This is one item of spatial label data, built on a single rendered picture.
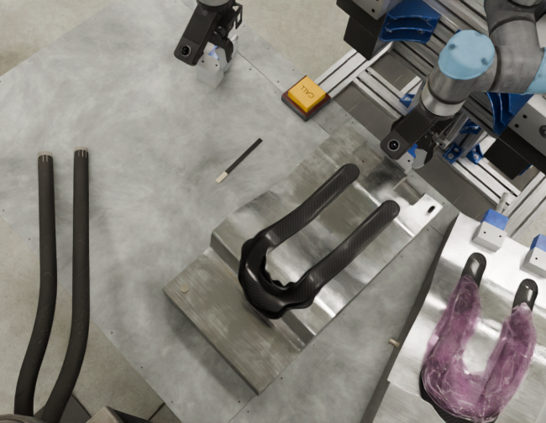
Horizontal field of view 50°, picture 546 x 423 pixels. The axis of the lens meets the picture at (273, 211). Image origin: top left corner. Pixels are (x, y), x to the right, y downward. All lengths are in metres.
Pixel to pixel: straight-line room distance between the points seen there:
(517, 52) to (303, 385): 0.69
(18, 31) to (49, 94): 1.21
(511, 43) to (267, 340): 0.65
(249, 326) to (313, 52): 1.55
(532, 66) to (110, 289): 0.85
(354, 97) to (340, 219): 1.00
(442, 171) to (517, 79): 1.03
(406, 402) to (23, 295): 1.39
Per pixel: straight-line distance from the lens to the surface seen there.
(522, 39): 1.08
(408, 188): 1.23
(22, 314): 2.09
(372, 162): 1.24
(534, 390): 1.18
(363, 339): 1.18
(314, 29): 2.52
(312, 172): 1.18
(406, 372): 1.12
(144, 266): 1.20
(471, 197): 2.04
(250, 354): 1.09
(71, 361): 1.05
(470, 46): 1.01
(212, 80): 1.34
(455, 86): 1.03
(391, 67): 2.20
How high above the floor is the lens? 1.94
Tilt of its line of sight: 68 degrees down
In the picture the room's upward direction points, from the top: 10 degrees clockwise
